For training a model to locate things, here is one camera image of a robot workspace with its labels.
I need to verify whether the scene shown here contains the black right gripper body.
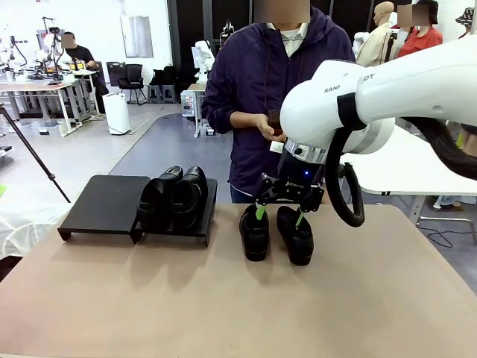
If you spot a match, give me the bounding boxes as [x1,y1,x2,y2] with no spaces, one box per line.
[268,148,325,204]

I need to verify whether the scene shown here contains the black leather loafer shoe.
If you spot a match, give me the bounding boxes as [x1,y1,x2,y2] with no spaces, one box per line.
[136,166,184,232]
[276,205,315,266]
[238,204,270,262]
[170,166,209,230]

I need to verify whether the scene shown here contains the red shoe brush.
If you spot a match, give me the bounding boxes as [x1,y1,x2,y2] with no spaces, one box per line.
[268,109,285,137]

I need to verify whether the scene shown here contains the person's right forearm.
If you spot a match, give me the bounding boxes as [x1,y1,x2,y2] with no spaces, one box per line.
[203,104,262,135]

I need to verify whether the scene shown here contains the person's right hand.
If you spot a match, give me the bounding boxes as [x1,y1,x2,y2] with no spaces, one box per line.
[256,114,288,142]

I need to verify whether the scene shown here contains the white table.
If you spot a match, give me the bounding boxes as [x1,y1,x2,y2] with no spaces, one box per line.
[341,126,477,224]

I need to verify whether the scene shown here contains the person in purple jacket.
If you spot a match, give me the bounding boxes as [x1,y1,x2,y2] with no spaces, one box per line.
[200,7,357,204]

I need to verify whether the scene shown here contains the small side table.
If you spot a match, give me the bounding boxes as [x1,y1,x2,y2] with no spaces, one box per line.
[180,82,215,139]

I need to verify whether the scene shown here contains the black backpack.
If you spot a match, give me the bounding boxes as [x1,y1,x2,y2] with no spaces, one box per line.
[150,63,178,87]

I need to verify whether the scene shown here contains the small white humanoid robot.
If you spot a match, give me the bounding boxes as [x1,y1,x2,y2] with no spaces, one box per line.
[352,31,370,53]

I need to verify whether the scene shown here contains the mannequin in beige coat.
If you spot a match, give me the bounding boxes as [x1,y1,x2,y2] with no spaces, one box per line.
[353,1,398,68]

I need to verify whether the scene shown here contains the white air purifier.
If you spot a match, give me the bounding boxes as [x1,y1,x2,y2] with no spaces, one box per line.
[102,92,131,136]

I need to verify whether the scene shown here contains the black office chair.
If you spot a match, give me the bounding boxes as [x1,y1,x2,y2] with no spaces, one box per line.
[117,63,147,106]

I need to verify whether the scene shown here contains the figure in red t-shirt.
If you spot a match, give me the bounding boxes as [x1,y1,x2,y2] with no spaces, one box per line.
[397,0,444,59]

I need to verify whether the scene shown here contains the black tripod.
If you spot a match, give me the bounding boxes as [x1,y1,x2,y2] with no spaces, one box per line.
[0,104,72,204]

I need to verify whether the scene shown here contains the clear plastic storage bins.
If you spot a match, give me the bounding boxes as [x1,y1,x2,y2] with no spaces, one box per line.
[31,119,66,138]

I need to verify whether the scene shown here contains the person in black shirt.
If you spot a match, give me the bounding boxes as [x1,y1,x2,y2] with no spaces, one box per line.
[61,32,109,113]

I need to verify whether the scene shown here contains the white cloth cover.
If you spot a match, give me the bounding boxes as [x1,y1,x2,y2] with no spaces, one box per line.
[0,203,70,260]

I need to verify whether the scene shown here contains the lab robot rig with lamp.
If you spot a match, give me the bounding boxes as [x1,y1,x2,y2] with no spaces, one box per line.
[35,15,74,81]

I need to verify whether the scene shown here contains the long lab work table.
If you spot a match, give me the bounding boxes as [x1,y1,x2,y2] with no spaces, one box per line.
[0,70,100,139]

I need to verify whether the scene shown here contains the black sleeved cable hose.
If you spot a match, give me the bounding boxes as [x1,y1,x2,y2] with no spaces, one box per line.
[326,92,477,228]

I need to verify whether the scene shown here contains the black camera pole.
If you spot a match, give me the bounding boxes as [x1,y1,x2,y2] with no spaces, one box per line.
[385,31,399,63]

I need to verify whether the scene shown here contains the grey wall board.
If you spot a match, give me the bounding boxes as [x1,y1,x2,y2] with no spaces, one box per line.
[119,15,154,59]

